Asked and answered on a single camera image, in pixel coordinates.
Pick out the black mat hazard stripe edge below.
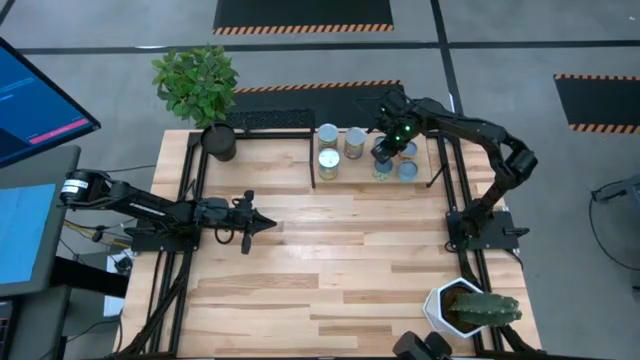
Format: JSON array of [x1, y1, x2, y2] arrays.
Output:
[[230, 79, 407, 130], [553, 73, 640, 135], [213, 0, 395, 36]]

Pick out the cactus in white pot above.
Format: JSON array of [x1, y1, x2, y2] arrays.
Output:
[[422, 277, 524, 339]]

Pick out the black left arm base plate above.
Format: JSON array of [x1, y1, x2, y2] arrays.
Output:
[[130, 225, 202, 254]]

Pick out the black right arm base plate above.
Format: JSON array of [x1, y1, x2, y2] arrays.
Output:
[[446, 209, 530, 252]]

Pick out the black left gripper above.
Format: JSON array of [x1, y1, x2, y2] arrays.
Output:
[[198, 189, 278, 256]]

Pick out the low teal can white lines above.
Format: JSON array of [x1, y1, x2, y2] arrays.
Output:
[[397, 159, 420, 183]]

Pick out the black floor cable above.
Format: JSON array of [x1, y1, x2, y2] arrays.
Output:
[[587, 189, 640, 274]]

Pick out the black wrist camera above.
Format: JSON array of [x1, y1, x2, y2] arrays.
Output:
[[228, 192, 255, 214], [378, 96, 404, 121]]

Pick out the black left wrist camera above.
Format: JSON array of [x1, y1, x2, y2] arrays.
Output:
[[228, 192, 255, 214]]

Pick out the grey console blue screen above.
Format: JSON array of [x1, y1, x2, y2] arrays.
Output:
[[0, 144, 82, 300]]

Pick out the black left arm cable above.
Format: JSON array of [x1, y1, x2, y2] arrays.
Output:
[[213, 225, 238, 247]]

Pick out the green plant in black pot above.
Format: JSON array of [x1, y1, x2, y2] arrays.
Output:
[[151, 44, 240, 163]]

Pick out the tall peaches can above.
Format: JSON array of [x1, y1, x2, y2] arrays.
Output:
[[343, 126, 368, 161]]

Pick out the tall yellow orange striped can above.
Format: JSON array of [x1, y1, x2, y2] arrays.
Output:
[[317, 123, 340, 151]]

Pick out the low mushroom can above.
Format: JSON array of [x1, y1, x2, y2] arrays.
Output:
[[371, 158, 395, 182]]

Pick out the large tilted monitor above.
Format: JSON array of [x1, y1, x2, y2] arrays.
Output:
[[0, 35, 102, 170]]

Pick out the black perforated rubber mat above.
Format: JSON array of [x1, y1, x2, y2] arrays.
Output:
[[225, 108, 317, 132]]

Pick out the grey stand leg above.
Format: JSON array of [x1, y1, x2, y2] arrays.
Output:
[[592, 173, 640, 206]]

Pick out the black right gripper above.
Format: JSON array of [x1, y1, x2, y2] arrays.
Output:
[[372, 112, 425, 165]]

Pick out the black aluminium table frame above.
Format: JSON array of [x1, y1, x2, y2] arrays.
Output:
[[117, 128, 546, 360]]

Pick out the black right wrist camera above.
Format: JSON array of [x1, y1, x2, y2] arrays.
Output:
[[378, 96, 404, 121]]

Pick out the black rounded device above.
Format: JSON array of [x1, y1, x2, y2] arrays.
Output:
[[392, 330, 454, 360]]

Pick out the tall carrots can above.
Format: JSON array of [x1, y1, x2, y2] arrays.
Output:
[[317, 147, 342, 182]]

